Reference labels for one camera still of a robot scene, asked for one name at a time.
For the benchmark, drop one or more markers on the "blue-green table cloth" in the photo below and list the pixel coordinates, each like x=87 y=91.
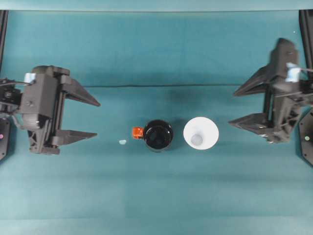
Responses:
x=156 y=195

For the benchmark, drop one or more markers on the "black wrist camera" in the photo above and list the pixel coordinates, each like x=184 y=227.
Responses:
x=284 y=58
x=39 y=98

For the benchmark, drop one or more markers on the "white paper cup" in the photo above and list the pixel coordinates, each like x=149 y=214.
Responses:
x=207 y=129

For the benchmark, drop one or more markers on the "small white paper scrap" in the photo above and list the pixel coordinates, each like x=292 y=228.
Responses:
x=122 y=142

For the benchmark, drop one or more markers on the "black frame post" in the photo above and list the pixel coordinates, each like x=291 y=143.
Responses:
x=2 y=36
x=306 y=36

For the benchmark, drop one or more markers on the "pale grey-green backdrop cloth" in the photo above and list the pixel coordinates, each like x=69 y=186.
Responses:
x=156 y=5

